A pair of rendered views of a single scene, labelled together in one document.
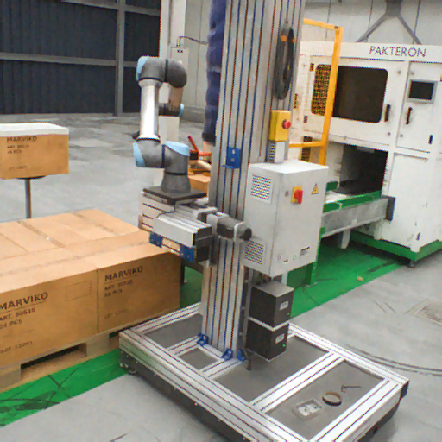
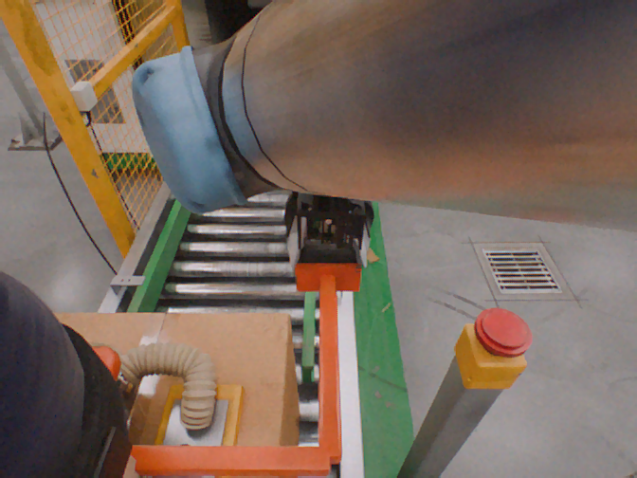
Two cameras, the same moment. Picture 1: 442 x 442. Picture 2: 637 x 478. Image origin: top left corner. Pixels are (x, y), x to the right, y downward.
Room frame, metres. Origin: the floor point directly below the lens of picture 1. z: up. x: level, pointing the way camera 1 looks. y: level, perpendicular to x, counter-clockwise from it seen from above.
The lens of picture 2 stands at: (3.14, -0.08, 1.48)
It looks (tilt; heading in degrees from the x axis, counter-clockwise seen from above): 44 degrees down; 317
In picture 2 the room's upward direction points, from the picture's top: straight up
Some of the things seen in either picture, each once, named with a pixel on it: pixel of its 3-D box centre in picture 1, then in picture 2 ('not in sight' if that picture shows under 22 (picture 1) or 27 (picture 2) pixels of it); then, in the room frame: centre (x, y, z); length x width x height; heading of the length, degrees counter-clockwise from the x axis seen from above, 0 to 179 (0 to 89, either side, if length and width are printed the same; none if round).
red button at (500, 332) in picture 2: not in sight; (500, 335); (3.18, -0.45, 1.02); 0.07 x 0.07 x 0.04
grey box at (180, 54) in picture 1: (177, 66); not in sight; (4.29, 0.45, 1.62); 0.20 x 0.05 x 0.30; 136
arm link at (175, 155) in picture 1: (175, 156); not in sight; (2.38, 0.23, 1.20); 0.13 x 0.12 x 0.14; 99
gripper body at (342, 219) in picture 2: not in sight; (330, 187); (3.38, -0.33, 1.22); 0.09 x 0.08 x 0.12; 136
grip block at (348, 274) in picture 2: not in sight; (327, 257); (3.41, -0.34, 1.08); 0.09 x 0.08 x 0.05; 46
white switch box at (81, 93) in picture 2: not in sight; (83, 96); (4.32, -0.32, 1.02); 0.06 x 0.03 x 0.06; 136
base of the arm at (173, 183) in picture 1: (175, 179); not in sight; (2.38, 0.23, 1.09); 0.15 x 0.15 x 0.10
